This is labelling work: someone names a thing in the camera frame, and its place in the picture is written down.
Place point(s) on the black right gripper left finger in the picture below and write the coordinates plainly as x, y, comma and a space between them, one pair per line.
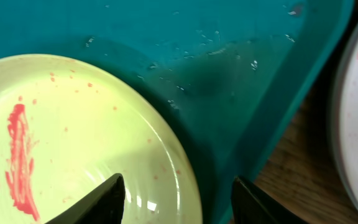
103, 205

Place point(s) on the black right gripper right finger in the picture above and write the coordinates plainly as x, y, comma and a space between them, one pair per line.
251, 205

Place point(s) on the yellow plate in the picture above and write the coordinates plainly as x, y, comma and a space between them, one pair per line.
67, 126

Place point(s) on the teal plastic tray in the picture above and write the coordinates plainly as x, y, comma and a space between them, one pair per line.
227, 75

